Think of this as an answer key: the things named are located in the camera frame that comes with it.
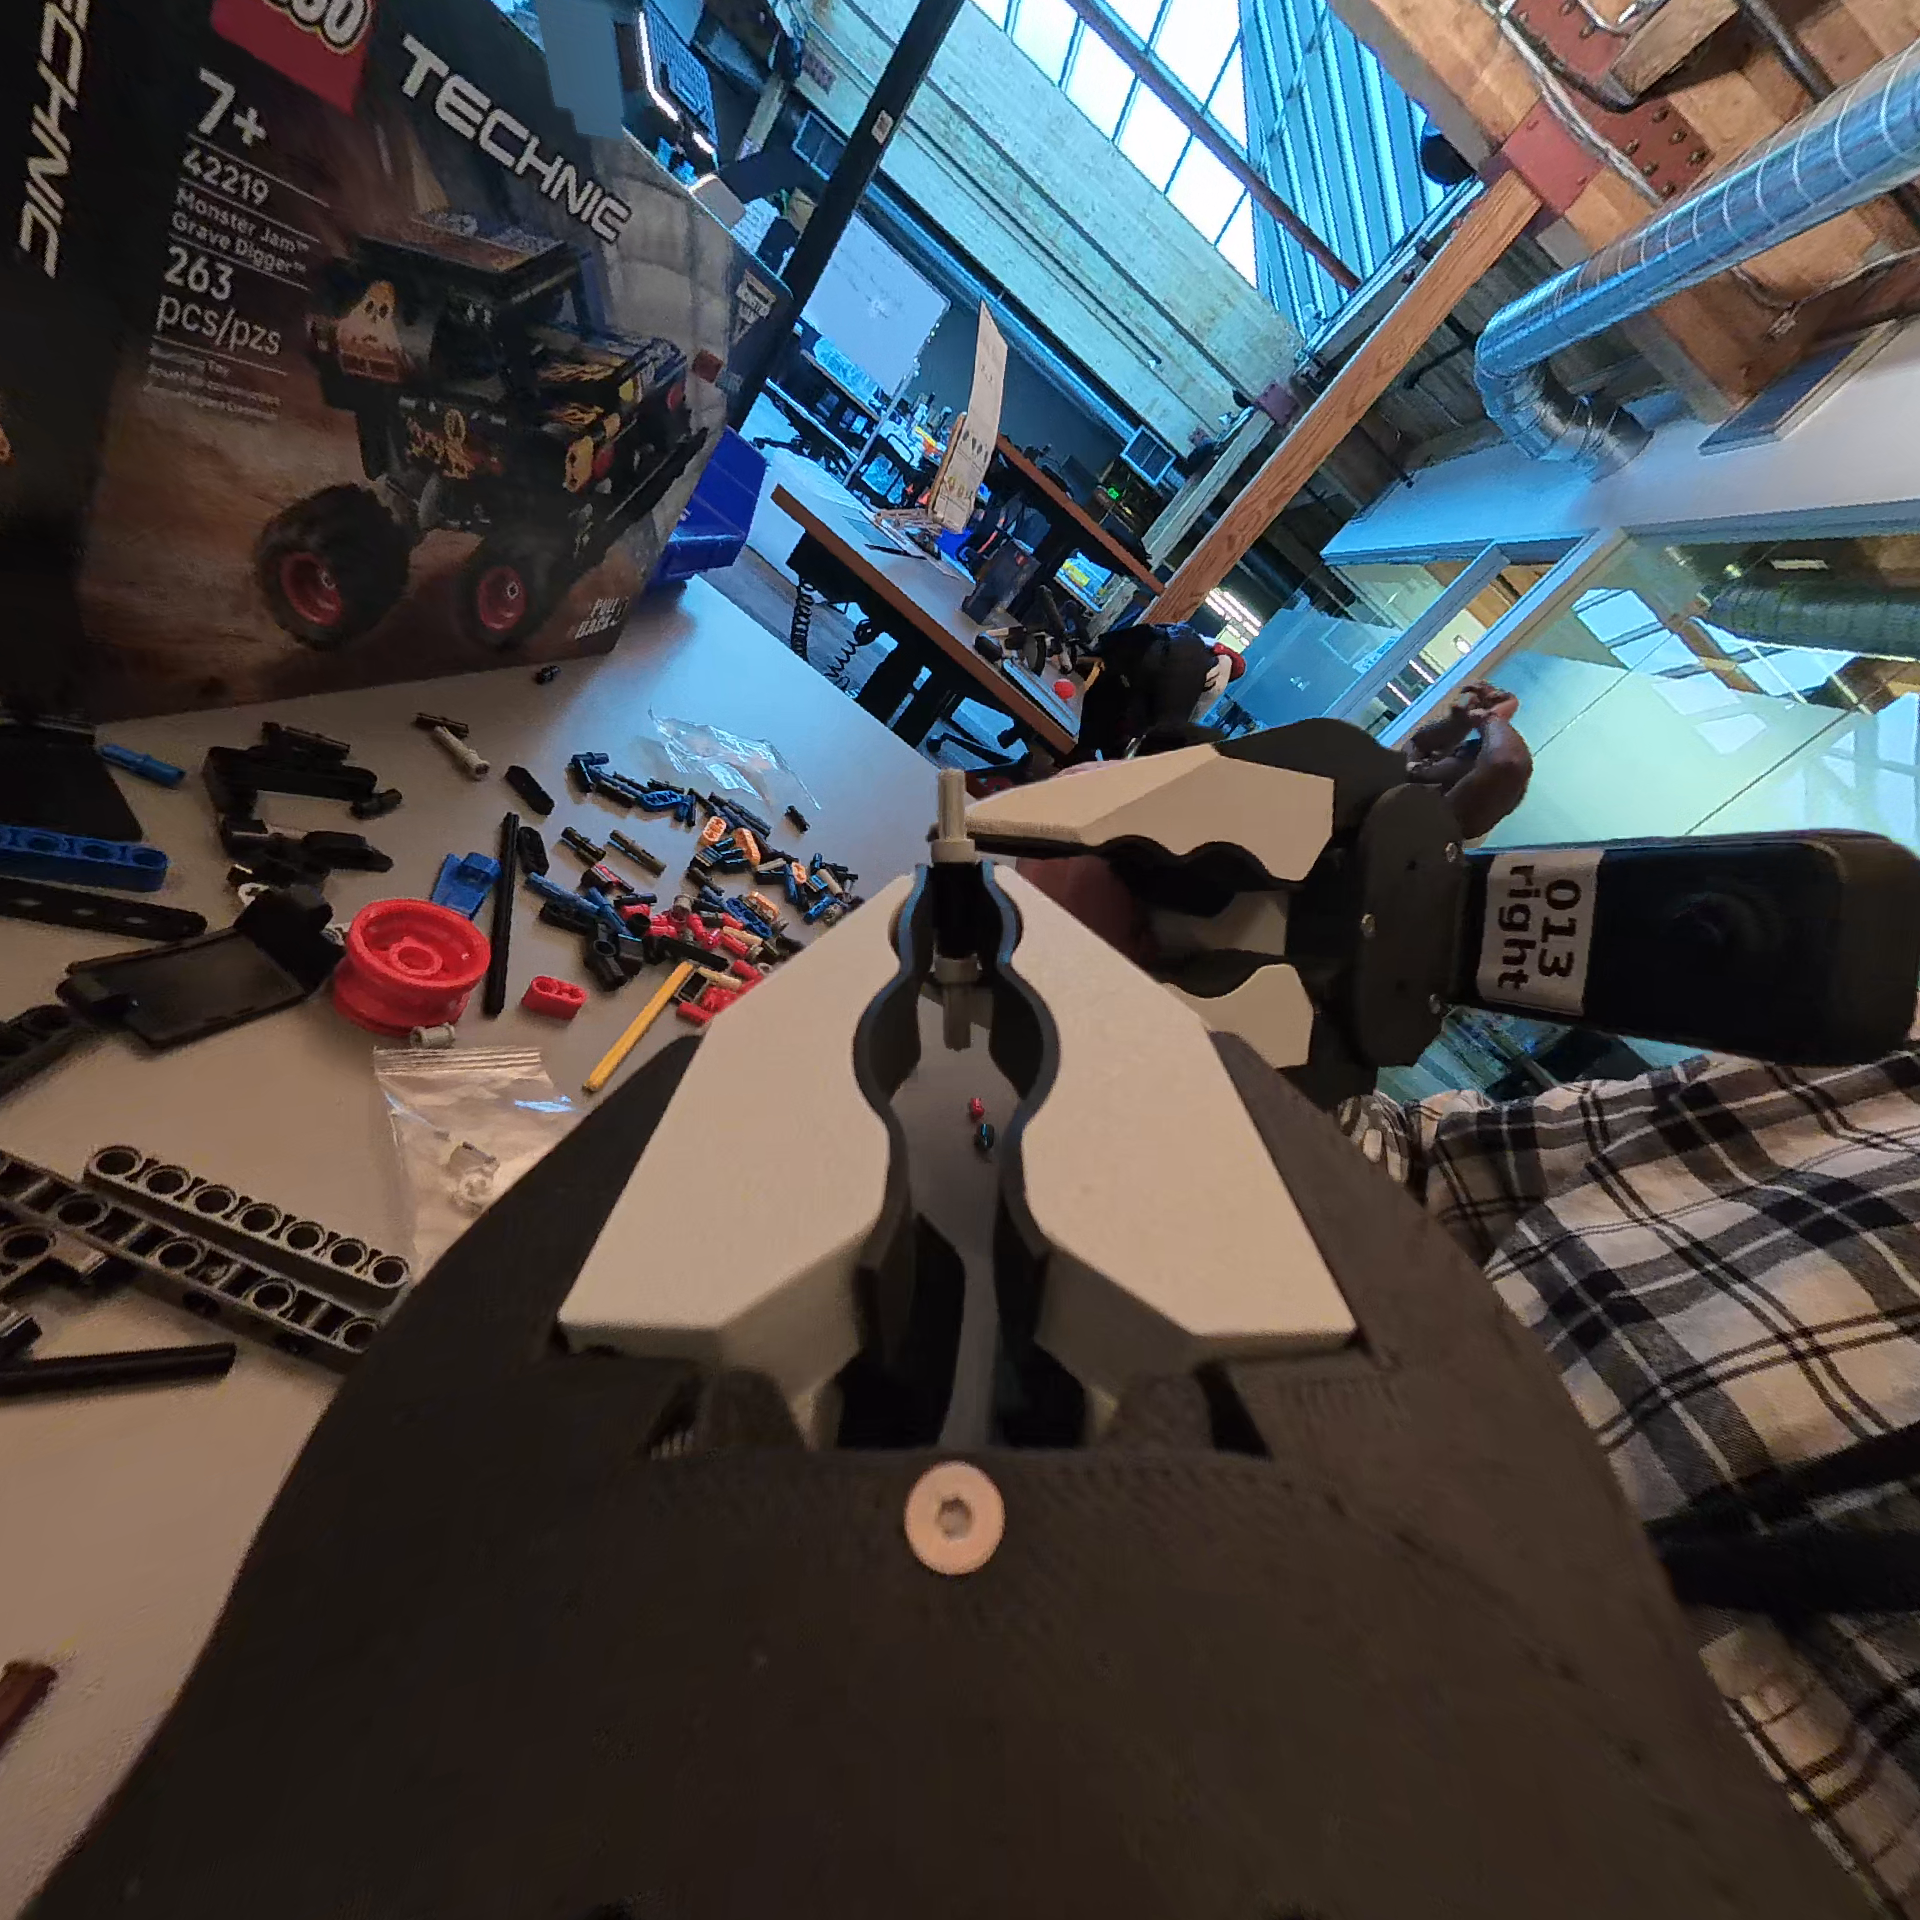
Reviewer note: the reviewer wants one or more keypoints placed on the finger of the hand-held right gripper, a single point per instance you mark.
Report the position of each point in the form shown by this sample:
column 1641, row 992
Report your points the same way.
column 1263, row 1004
column 1141, row 806

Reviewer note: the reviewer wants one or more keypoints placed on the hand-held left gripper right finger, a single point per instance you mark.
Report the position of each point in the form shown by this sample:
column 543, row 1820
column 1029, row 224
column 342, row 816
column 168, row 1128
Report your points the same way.
column 1187, row 1201

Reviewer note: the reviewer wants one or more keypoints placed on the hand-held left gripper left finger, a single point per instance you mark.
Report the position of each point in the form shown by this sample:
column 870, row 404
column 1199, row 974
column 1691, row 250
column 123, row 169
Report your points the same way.
column 736, row 1201

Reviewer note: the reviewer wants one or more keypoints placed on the small black pin assembly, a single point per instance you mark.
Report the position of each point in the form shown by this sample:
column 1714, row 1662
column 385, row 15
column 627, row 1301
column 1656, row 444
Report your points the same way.
column 952, row 887

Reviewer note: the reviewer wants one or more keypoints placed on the grey desk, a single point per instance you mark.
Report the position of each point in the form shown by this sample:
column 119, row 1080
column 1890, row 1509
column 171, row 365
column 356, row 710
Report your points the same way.
column 783, row 673

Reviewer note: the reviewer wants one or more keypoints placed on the person's right hand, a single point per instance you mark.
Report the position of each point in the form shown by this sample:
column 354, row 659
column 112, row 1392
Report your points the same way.
column 1483, row 765

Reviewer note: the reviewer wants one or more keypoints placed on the black backpack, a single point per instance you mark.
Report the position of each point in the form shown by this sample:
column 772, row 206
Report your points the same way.
column 1146, row 685

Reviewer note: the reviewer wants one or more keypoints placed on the long yellow axle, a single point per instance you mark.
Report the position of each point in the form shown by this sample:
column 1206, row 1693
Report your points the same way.
column 637, row 1027

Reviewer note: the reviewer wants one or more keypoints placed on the red and black connector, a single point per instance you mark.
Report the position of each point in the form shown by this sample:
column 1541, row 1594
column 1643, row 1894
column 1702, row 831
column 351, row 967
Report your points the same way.
column 979, row 1112

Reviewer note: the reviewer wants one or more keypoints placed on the pile of small connector pins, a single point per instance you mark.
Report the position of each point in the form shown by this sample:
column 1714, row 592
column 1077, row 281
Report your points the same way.
column 736, row 945

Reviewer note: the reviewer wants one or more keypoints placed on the red two-hole beam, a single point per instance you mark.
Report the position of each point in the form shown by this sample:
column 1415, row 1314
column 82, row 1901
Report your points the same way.
column 552, row 994

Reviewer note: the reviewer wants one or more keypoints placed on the wooden edged table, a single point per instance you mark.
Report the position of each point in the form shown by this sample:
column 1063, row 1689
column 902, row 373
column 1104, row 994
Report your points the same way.
column 901, row 571

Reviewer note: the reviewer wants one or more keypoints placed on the long black axle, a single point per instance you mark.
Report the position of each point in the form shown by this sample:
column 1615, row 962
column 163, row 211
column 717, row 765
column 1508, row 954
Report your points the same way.
column 501, row 917

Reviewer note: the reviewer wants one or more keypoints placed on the large red wheel rim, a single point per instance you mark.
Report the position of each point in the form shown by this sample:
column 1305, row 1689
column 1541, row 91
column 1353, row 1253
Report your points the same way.
column 406, row 962

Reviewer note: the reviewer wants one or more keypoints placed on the blue fairing panel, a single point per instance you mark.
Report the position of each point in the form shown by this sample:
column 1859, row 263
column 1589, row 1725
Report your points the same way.
column 465, row 887

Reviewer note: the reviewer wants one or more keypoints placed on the empty clear plastic bag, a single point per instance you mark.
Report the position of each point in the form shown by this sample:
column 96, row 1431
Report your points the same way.
column 719, row 748

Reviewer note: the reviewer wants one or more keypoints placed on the person's plaid shirt torso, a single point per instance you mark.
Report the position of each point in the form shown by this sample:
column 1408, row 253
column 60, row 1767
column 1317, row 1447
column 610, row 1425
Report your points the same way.
column 1650, row 1274

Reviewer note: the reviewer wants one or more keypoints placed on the tall cardboard sign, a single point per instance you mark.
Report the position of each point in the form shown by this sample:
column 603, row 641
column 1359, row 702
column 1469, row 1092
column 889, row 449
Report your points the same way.
column 975, row 407

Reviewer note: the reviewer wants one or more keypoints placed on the dark grey straight beam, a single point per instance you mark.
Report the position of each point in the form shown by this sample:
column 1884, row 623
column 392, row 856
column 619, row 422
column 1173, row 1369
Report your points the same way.
column 240, row 1223

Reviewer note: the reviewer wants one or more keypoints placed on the blue storage bin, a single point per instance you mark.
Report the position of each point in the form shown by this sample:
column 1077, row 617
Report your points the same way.
column 719, row 503

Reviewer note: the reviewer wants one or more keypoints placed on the grey pin with black connector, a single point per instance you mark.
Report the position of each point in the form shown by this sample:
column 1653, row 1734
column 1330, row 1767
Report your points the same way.
column 451, row 740

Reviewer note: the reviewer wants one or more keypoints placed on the pile of black beams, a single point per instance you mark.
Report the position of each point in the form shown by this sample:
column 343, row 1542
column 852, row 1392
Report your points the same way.
column 286, row 773

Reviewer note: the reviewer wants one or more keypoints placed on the medium black axle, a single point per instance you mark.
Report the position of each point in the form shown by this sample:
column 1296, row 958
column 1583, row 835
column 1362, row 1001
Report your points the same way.
column 119, row 1369

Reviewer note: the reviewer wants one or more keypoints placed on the toy truck set box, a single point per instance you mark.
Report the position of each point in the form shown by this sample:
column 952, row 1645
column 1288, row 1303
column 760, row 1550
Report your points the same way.
column 228, row 523

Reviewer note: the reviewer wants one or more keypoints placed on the wooden support post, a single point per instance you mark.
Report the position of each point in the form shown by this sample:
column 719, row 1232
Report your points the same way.
column 1351, row 389

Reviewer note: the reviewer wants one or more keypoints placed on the silver air duct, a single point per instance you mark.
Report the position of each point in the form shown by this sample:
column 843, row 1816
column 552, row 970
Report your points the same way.
column 1724, row 211

